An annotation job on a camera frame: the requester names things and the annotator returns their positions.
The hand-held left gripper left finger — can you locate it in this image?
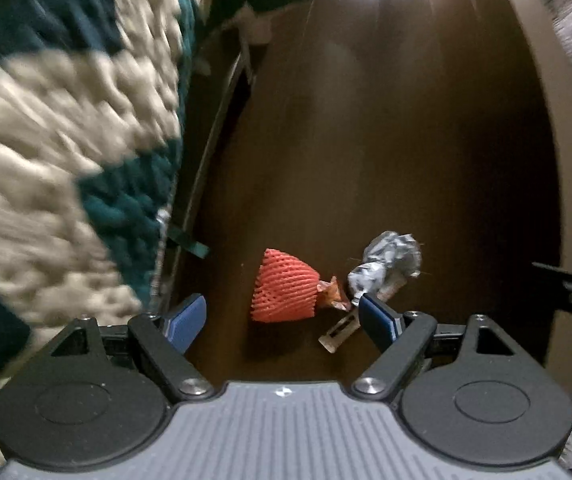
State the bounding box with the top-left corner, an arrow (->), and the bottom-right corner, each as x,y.
48,292 -> 215,403

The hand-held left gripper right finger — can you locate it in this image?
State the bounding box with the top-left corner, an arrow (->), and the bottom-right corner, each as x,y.
353,292 -> 519,403

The clear plastic packet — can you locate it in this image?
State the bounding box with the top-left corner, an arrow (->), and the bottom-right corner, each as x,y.
318,309 -> 362,355

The small orange wrapper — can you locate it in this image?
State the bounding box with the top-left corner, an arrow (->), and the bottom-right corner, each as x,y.
315,275 -> 353,310

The silver wrapper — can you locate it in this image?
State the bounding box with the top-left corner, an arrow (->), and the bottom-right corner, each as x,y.
346,231 -> 423,307

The red foam fruit net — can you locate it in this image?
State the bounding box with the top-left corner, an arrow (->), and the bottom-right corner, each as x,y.
250,248 -> 321,324

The green white quilt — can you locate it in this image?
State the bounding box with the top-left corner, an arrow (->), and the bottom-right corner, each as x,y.
0,0 -> 333,412

